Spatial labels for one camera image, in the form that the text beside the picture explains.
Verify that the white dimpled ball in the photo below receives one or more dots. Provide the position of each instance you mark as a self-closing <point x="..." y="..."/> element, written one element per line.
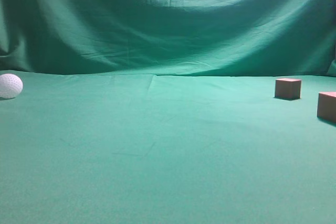
<point x="11" y="86"/>

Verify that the brown cube block at edge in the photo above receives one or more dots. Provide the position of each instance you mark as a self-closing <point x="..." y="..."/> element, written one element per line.
<point x="326" y="106"/>

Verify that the green cloth backdrop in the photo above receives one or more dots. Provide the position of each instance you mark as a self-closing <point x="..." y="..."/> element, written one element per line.
<point x="164" y="111"/>

